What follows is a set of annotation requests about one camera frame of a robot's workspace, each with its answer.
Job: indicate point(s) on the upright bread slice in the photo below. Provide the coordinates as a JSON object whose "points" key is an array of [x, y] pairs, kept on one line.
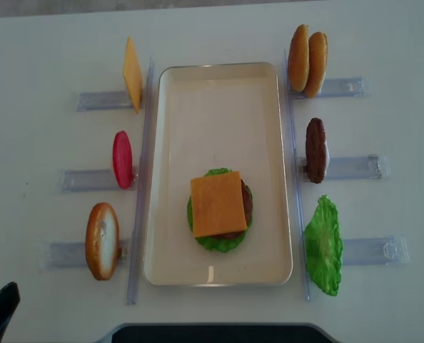
{"points": [[102, 239]]}

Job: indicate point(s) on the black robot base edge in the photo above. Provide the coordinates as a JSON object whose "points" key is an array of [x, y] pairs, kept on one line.
{"points": [[218, 333]]}

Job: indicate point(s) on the right long clear acrylic rail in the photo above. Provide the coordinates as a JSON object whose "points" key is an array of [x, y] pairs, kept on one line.
{"points": [[297, 196]]}

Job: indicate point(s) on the cream rectangular metal tray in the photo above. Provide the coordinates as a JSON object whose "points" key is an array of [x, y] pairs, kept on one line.
{"points": [[211, 117]]}

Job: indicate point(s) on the left long clear acrylic rail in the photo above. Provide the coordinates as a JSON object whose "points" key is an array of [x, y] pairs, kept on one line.
{"points": [[134, 269]]}

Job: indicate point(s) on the clear holder under tomato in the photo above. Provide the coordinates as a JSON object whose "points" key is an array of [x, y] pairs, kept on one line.
{"points": [[96, 180]]}

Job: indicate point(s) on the upright brown meat patty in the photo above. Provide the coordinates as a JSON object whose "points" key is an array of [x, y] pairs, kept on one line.
{"points": [[316, 152]]}

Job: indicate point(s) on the green lettuce leaf on burger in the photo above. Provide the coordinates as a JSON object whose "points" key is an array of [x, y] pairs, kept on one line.
{"points": [[210, 243]]}

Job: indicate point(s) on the upright green lettuce leaf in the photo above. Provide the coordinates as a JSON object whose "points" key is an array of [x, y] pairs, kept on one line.
{"points": [[324, 247]]}

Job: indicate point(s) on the upright orange cheese slice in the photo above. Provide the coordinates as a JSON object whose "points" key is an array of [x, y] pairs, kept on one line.
{"points": [[132, 75]]}

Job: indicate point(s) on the clear holder under lettuce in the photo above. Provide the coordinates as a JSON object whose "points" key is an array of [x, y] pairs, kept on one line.
{"points": [[375, 251]]}

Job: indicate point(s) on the upright red tomato slice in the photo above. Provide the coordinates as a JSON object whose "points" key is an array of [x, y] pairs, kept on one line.
{"points": [[122, 160]]}

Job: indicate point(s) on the clear holder under cheese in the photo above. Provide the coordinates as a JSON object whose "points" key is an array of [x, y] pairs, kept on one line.
{"points": [[106, 100]]}

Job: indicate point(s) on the brown meat patty on burger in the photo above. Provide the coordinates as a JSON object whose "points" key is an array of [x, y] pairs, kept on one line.
{"points": [[248, 209]]}

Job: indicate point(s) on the clear holder under buns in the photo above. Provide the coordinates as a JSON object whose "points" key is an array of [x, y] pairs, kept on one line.
{"points": [[344, 87]]}

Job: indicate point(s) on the clear holder under bread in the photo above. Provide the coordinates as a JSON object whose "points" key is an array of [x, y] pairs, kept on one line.
{"points": [[62, 255]]}

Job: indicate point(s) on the clear holder under patty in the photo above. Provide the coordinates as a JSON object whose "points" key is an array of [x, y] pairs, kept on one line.
{"points": [[372, 166]]}

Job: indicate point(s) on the upright plain burger bun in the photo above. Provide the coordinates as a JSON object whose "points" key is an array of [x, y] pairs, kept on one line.
{"points": [[318, 59]]}

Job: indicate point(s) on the long clear acrylic rail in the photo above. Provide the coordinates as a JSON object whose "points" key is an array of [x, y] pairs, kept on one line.
{"points": [[134, 269], [297, 196]]}

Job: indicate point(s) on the orange cheese slice on burger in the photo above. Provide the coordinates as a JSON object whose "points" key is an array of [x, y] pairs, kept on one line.
{"points": [[217, 205]]}

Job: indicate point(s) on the sesame top burger bun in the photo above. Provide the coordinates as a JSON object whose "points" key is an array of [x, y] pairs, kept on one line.
{"points": [[298, 59]]}

